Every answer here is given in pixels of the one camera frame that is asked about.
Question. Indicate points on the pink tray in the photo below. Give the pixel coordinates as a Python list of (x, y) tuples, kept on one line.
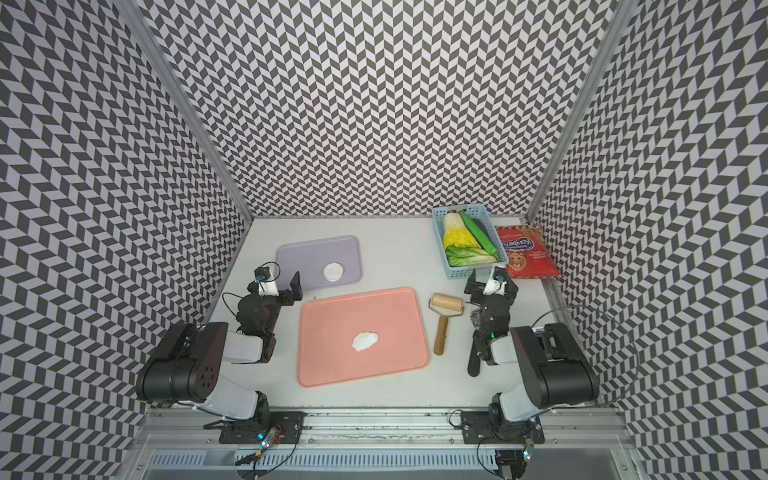
[(328, 326)]

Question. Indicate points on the yellow napa cabbage toy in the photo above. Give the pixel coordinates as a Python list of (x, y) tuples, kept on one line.
[(456, 234)]

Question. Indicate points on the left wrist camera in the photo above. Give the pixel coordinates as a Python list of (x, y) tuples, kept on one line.
[(264, 281)]

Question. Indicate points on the green lettuce leaf toy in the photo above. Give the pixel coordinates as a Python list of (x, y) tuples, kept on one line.
[(468, 256)]

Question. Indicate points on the black handled scraper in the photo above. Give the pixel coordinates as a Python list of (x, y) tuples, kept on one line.
[(474, 361)]

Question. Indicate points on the round white dough disc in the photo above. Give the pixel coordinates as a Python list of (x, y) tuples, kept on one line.
[(333, 272)]

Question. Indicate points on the wooden dough roller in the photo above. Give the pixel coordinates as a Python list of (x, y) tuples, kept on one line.
[(446, 307)]

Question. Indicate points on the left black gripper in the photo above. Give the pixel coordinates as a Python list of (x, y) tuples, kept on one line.
[(296, 290)]

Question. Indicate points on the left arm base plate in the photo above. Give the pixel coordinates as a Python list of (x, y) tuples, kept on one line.
[(288, 425)]

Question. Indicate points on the green cucumber toy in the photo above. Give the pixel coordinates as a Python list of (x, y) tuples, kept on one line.
[(479, 234)]

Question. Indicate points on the red snack bag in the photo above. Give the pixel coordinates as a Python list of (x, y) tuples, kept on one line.
[(528, 257)]

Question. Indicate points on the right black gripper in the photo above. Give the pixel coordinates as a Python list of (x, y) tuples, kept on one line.
[(512, 291)]

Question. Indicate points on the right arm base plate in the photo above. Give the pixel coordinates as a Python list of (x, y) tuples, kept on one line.
[(478, 426)]

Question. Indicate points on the white dough piece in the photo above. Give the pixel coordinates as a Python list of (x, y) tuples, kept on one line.
[(364, 341)]

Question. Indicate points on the light blue plastic basket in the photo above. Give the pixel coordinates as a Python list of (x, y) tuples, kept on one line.
[(480, 215)]

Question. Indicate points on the lavender tray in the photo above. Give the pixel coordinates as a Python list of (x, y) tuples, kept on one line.
[(310, 257)]

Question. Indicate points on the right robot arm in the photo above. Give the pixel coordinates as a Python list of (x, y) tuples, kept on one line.
[(554, 370)]

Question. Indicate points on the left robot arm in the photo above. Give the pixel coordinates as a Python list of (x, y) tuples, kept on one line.
[(185, 367)]

